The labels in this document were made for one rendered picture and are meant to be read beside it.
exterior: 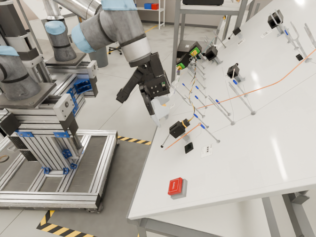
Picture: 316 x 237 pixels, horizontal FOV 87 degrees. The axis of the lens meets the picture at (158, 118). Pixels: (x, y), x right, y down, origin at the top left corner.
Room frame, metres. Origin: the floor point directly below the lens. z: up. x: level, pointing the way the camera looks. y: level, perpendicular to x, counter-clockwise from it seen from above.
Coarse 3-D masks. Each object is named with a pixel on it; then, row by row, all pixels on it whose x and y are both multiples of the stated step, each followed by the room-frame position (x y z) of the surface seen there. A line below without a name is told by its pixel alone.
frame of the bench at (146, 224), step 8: (264, 200) 0.35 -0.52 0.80; (264, 208) 0.31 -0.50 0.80; (272, 208) 0.31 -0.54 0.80; (272, 216) 0.28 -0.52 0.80; (144, 224) 0.25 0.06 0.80; (152, 224) 0.25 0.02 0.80; (160, 224) 0.25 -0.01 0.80; (168, 224) 0.25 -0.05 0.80; (272, 224) 0.25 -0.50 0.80; (144, 232) 0.24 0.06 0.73; (152, 232) 0.23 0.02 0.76; (160, 232) 0.22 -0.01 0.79; (168, 232) 0.22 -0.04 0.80; (176, 232) 0.22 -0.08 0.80; (184, 232) 0.22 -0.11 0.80; (192, 232) 0.22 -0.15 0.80; (200, 232) 0.22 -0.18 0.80; (272, 232) 0.22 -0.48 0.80
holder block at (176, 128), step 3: (177, 123) 0.51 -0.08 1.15; (171, 126) 0.52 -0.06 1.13; (174, 126) 0.51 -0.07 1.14; (177, 126) 0.49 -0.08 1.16; (180, 126) 0.49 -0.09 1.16; (171, 129) 0.50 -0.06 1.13; (174, 129) 0.49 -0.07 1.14; (177, 129) 0.49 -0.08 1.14; (180, 129) 0.49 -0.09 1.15; (183, 129) 0.49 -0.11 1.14; (171, 132) 0.49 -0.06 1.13; (177, 132) 0.48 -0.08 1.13; (180, 132) 0.48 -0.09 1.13; (183, 132) 0.48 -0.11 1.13; (174, 135) 0.48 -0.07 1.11; (177, 135) 0.48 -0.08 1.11
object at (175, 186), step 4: (172, 180) 0.29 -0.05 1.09; (176, 180) 0.29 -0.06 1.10; (180, 180) 0.28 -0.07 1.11; (172, 184) 0.28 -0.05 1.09; (176, 184) 0.27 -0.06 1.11; (180, 184) 0.27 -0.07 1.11; (168, 188) 0.27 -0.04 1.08; (172, 188) 0.26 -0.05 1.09; (176, 188) 0.26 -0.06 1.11; (180, 188) 0.25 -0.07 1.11; (168, 192) 0.25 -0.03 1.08; (172, 192) 0.25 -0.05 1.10; (176, 192) 0.24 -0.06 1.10; (180, 192) 0.24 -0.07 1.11
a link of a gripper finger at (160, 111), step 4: (152, 100) 0.41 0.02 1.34; (156, 100) 0.40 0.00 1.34; (152, 104) 0.40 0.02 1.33; (156, 104) 0.40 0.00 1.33; (156, 108) 0.39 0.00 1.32; (160, 108) 0.39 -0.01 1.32; (164, 108) 0.39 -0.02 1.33; (168, 108) 0.39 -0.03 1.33; (156, 112) 0.39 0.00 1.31; (160, 112) 0.39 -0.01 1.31; (164, 112) 0.39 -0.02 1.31; (168, 112) 0.38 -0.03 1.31; (152, 116) 0.38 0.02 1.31; (156, 116) 0.38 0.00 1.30; (160, 116) 0.38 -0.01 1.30; (156, 120) 0.38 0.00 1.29; (156, 124) 0.38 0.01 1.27; (160, 124) 0.38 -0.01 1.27
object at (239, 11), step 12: (180, 0) 1.44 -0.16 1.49; (228, 0) 1.83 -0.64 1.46; (180, 12) 1.45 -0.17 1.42; (192, 12) 1.43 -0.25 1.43; (204, 12) 1.41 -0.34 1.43; (216, 12) 1.39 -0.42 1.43; (228, 12) 1.37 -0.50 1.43; (240, 12) 1.35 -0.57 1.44; (228, 24) 1.88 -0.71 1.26; (240, 24) 1.35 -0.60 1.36; (180, 36) 1.99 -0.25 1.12; (192, 60) 1.45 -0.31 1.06
